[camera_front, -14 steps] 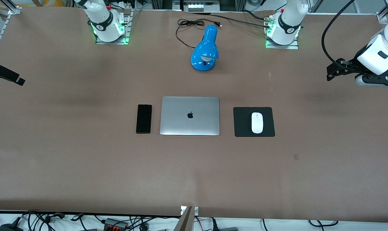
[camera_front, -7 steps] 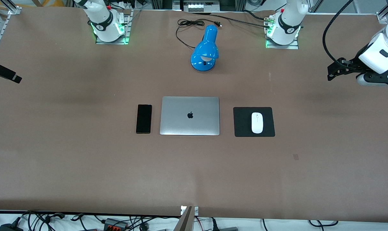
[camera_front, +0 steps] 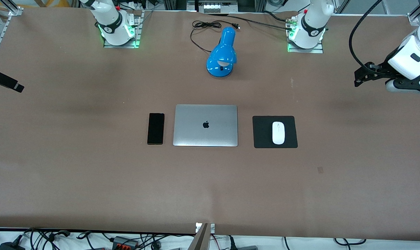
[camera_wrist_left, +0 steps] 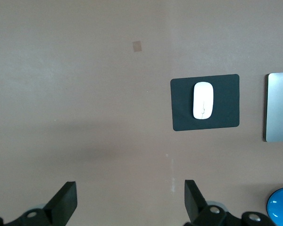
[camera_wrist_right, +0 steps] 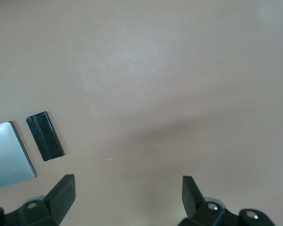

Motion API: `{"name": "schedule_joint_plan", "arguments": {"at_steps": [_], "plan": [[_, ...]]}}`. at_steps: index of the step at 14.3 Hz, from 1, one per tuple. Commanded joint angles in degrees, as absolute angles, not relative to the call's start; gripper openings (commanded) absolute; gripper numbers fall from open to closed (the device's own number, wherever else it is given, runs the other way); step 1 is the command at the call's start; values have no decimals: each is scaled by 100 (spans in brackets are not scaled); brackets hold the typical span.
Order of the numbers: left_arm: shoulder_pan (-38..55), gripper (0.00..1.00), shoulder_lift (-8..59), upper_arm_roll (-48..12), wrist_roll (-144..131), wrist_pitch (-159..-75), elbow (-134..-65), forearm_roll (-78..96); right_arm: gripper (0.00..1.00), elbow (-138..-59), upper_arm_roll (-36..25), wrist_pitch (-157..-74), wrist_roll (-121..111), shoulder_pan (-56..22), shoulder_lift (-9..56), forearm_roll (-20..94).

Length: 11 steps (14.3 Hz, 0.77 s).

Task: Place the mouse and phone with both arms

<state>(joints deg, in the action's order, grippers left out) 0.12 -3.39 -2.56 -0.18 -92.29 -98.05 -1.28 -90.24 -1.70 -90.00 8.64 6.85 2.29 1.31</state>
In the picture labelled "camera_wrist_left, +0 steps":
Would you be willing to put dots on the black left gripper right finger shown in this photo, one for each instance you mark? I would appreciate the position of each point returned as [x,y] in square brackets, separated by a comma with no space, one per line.
[198,212]

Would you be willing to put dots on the black rectangular mouse pad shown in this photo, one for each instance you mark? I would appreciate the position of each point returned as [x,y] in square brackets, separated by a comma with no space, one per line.
[226,106]

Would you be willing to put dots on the blue desk lamp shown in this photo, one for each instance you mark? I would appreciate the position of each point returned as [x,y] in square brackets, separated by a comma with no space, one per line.
[278,207]

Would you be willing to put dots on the brown tape patch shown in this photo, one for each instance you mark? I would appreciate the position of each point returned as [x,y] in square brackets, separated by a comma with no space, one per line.
[137,46]

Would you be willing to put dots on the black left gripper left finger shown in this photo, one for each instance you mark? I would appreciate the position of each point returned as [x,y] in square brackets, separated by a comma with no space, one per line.
[61,207]

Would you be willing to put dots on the white computer mouse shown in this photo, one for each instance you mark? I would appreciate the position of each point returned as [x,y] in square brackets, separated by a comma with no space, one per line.
[202,96]

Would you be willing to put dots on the silver closed laptop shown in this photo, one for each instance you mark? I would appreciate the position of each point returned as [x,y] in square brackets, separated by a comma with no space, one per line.
[279,108]

